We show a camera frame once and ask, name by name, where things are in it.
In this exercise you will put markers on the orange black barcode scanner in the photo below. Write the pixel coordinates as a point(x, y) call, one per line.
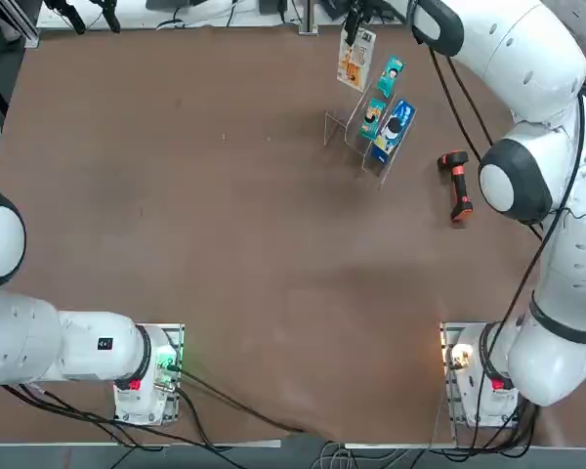
point(459, 190)

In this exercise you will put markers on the aluminium frame post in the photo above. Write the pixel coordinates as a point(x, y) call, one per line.
point(308, 27)
point(22, 31)

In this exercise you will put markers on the teal snack packet red-dressed girl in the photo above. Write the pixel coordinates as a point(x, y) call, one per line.
point(389, 75)

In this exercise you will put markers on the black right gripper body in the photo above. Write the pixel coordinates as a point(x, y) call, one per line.
point(361, 6)

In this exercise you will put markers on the white yellow Franzzi cookie box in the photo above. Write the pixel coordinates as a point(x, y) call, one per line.
point(354, 63)

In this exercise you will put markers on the blue Oreo cookie box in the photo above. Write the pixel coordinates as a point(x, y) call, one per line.
point(393, 132)

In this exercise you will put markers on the teal snack packet yellow print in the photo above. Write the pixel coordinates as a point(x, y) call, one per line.
point(373, 117)

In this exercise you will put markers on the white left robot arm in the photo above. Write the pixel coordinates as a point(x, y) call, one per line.
point(29, 337)

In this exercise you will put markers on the clear acrylic stepped shelf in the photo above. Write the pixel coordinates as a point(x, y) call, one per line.
point(339, 129)

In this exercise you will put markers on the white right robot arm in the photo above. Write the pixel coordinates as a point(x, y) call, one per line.
point(532, 54)

